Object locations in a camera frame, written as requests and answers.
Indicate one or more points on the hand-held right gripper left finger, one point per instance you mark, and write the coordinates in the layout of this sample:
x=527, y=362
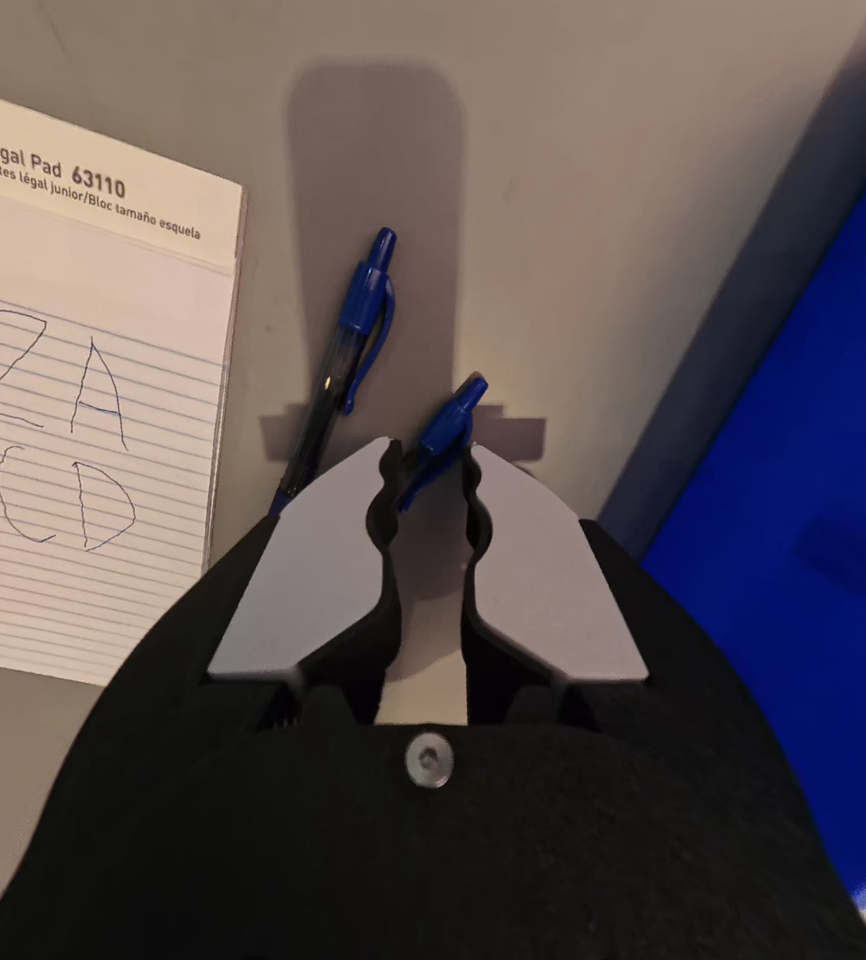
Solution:
x=305, y=585

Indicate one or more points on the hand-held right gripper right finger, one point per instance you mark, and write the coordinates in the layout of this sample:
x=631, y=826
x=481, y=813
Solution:
x=553, y=592

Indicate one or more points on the blue retractable pen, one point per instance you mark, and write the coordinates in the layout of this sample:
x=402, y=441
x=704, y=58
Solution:
x=440, y=435
x=369, y=300

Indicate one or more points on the white lined notepad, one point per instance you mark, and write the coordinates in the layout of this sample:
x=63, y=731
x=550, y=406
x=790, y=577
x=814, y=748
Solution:
x=65, y=585

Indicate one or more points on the blue plastic bin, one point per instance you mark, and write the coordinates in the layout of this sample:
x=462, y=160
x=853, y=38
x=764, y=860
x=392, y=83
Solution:
x=815, y=450

